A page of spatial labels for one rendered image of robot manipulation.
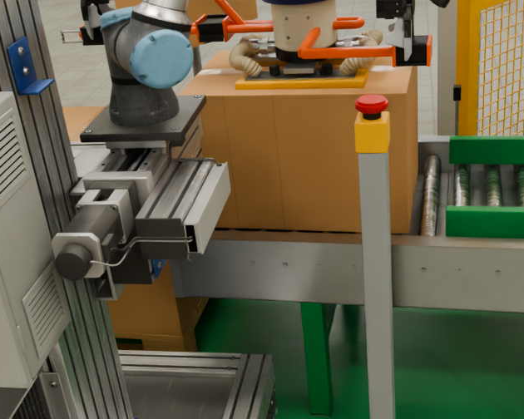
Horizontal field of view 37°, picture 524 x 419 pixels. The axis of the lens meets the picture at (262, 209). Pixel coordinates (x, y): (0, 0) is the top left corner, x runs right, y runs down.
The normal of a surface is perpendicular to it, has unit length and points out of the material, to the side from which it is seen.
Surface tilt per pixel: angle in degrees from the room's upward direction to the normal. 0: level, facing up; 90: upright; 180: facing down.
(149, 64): 97
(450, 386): 0
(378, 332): 90
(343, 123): 90
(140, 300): 90
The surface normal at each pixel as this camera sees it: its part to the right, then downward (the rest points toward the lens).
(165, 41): 0.42, 0.49
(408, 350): -0.10, -0.88
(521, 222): -0.22, 0.47
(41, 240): 0.98, -0.01
